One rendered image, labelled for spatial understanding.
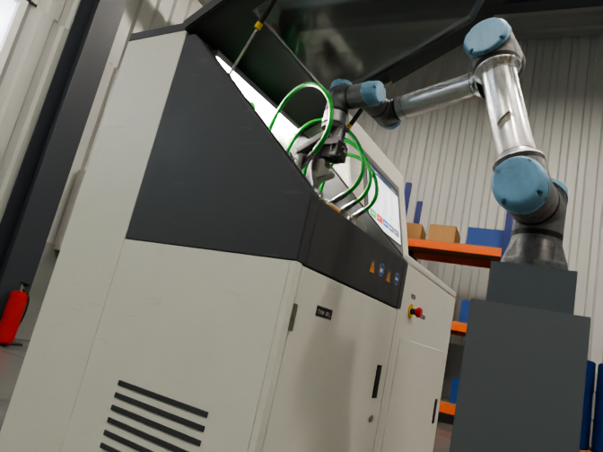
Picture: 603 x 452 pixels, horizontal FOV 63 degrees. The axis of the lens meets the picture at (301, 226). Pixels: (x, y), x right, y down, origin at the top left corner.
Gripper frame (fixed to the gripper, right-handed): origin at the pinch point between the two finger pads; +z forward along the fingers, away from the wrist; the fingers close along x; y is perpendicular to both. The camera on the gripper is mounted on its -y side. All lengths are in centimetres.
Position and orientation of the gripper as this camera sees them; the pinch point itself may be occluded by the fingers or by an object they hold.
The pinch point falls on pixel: (314, 184)
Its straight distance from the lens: 155.6
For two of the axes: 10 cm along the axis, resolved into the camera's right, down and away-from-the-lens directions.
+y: 8.5, 0.7, -5.3
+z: -2.1, 9.5, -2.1
